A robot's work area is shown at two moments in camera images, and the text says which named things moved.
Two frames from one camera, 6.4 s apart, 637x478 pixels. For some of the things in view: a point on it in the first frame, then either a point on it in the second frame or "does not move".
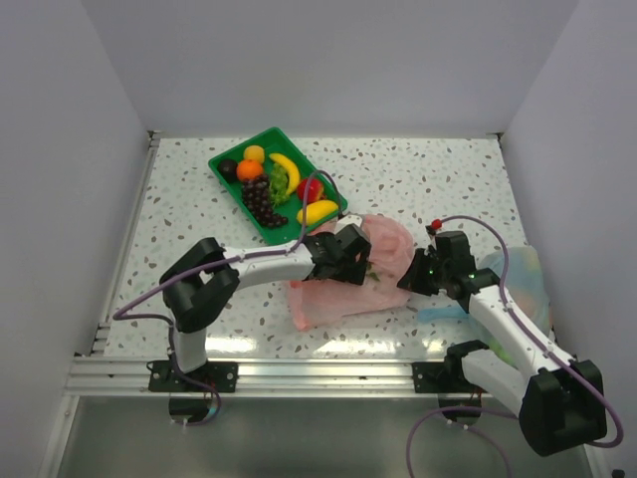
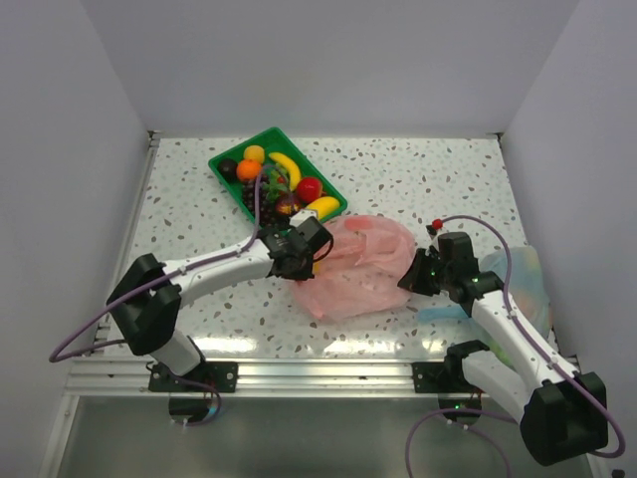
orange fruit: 249,169 does not move
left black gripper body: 351,271 to 304,271
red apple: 315,192 does not move
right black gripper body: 428,274 does not move
